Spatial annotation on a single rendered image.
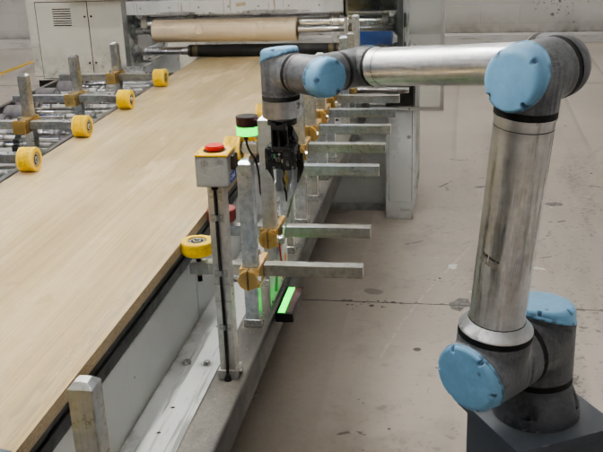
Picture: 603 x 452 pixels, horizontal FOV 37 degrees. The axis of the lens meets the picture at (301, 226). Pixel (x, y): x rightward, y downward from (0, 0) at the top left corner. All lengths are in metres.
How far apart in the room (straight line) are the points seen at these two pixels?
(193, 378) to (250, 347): 0.16
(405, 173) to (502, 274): 3.28
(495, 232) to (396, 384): 1.76
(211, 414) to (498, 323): 0.61
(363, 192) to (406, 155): 0.38
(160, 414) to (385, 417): 1.28
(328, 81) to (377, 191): 3.19
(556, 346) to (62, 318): 1.03
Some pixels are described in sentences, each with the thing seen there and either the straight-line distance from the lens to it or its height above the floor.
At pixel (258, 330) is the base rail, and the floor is 0.70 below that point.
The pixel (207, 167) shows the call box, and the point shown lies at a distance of 1.85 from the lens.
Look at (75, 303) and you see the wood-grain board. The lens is 2.01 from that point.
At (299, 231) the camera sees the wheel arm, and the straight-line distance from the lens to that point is 2.47.
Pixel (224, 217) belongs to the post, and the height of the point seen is 1.08.
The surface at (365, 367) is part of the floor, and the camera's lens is 3.54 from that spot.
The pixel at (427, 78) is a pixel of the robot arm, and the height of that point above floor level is 1.33.
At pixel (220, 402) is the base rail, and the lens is 1.97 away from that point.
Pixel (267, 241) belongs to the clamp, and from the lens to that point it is 2.43.
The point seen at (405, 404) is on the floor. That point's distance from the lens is 3.31.
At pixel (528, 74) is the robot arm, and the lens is 1.62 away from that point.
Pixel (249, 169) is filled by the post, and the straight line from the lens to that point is 2.13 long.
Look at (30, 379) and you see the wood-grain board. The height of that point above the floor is 0.90.
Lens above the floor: 1.70
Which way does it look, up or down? 20 degrees down
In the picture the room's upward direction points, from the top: 2 degrees counter-clockwise
